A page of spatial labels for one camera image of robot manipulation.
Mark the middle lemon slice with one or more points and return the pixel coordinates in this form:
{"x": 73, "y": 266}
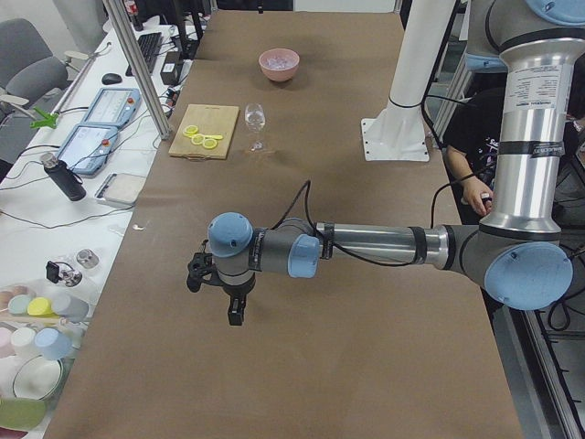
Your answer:
{"x": 197, "y": 139}

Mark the aluminium frame post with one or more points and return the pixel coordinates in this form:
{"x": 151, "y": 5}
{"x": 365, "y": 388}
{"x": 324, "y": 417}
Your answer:
{"x": 124, "y": 31}

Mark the black keyboard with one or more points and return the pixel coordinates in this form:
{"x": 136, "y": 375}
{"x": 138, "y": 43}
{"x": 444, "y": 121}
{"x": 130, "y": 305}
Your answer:
{"x": 150, "y": 45}

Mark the lemon slice near handle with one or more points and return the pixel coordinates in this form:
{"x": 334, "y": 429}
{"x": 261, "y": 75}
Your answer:
{"x": 210, "y": 143}

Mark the far lemon slice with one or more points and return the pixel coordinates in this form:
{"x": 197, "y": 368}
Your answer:
{"x": 190, "y": 131}

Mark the pink bowl of ice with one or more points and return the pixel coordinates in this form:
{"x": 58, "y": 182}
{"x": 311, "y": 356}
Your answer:
{"x": 279, "y": 64}

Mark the blue plastic cup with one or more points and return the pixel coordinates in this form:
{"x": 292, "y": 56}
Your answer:
{"x": 52, "y": 344}

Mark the white bowl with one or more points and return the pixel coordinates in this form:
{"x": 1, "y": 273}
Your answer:
{"x": 38, "y": 379}

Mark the black power adapter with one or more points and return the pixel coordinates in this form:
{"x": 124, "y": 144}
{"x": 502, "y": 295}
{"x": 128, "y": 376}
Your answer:
{"x": 170, "y": 72}

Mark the green plastic cup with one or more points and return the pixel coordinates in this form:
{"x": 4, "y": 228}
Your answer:
{"x": 18, "y": 305}

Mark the person in black shirt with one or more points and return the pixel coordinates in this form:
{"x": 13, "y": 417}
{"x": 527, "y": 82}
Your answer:
{"x": 472, "y": 139}

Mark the grey office chair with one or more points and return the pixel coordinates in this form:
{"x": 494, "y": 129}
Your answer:
{"x": 31, "y": 71}

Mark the black computer mouse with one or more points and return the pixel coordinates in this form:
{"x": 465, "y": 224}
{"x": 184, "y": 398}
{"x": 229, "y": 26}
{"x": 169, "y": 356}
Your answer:
{"x": 111, "y": 79}

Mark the green clamp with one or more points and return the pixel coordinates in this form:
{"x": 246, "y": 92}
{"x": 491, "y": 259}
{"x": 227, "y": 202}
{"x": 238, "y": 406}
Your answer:
{"x": 45, "y": 119}

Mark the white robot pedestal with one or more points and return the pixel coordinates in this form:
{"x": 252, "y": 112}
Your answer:
{"x": 398, "y": 133}

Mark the far blue teach pendant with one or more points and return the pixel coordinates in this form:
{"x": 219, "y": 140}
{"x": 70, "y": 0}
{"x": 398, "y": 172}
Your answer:
{"x": 113, "y": 106}

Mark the yellow plastic cup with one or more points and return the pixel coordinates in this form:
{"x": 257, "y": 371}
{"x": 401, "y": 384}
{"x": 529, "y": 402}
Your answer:
{"x": 40, "y": 307}

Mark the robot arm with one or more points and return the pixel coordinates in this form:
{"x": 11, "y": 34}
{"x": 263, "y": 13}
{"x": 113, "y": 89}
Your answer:
{"x": 513, "y": 252}

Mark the black water bottle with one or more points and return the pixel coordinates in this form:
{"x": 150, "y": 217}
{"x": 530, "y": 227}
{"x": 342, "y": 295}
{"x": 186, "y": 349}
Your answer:
{"x": 66, "y": 180}

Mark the near blue teach pendant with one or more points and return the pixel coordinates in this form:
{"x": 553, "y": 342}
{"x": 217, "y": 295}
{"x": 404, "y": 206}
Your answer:
{"x": 88, "y": 147}

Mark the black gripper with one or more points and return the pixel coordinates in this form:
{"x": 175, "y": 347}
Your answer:
{"x": 236, "y": 291}

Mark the grey plastic cup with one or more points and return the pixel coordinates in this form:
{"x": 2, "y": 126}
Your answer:
{"x": 70, "y": 307}

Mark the white tray box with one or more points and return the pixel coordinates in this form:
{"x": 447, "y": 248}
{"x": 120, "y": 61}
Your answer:
{"x": 120, "y": 190}

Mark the clear wine glass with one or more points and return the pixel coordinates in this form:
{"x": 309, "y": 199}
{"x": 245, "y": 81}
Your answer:
{"x": 255, "y": 121}

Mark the blue teach pendant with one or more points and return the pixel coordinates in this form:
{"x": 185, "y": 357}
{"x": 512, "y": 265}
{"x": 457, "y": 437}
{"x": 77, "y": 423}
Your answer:
{"x": 113, "y": 106}
{"x": 88, "y": 147}

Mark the bamboo cutting board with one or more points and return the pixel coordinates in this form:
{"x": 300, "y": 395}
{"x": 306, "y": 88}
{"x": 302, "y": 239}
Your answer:
{"x": 210, "y": 119}

